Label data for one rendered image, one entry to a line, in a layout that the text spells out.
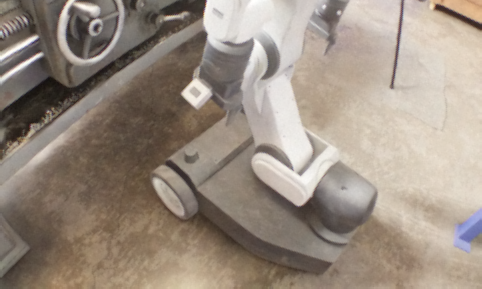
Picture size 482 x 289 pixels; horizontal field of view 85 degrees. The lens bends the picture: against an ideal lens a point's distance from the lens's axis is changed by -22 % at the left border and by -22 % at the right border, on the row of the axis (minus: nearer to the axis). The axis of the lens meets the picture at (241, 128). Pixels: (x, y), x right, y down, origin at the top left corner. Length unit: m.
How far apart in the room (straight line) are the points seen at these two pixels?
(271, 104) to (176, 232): 0.57
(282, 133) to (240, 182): 0.25
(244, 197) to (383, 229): 0.59
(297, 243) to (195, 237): 0.36
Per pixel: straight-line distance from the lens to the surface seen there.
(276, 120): 0.89
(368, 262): 1.25
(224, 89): 0.65
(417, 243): 1.40
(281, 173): 0.93
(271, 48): 0.77
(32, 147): 0.93
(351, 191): 0.92
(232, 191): 1.06
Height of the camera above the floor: 1.05
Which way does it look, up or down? 46 degrees down
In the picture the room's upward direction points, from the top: 7 degrees clockwise
